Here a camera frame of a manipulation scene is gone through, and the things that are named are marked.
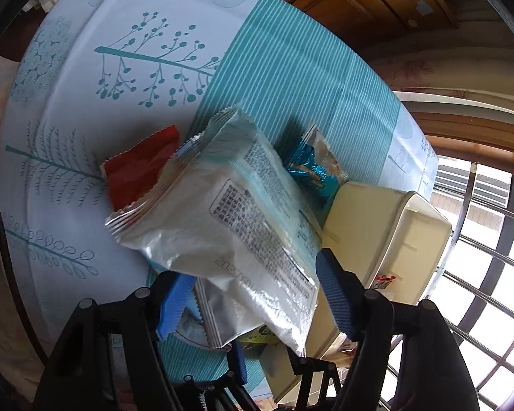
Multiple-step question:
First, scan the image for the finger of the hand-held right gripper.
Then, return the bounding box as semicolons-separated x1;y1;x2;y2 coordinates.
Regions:
227;341;248;386
286;347;342;399

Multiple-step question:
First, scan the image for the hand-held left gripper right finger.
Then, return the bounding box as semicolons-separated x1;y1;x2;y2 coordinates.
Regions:
316;248;480;411

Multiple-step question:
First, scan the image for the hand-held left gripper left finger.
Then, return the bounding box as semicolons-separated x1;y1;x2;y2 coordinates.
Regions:
34;272;198;411

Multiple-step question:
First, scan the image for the white plastic bin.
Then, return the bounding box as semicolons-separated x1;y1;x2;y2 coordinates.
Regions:
261;181;452;403

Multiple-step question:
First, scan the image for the white blue snack packet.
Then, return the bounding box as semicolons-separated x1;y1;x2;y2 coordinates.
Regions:
105;107;320;357

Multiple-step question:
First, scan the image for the yellow snack packet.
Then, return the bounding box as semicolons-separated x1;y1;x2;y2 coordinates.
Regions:
235;325;279;345

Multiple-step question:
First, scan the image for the silver snack packet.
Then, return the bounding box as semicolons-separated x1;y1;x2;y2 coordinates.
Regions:
193;278;258;349

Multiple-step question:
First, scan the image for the teal snack packet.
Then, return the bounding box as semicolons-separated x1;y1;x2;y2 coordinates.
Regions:
283;123;347;206

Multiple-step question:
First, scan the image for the plain red snack packet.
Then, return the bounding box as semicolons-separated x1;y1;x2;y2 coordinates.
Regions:
100;125;181;210

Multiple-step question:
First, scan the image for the metal window grille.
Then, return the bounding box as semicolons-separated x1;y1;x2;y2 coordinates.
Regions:
377;158;514;411

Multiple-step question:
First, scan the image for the wooden desk with drawers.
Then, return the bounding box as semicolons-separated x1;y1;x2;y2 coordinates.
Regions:
278;0;459;48

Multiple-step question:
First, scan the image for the wooden window frame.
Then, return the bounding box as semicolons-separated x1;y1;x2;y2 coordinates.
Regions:
390;90;514;155

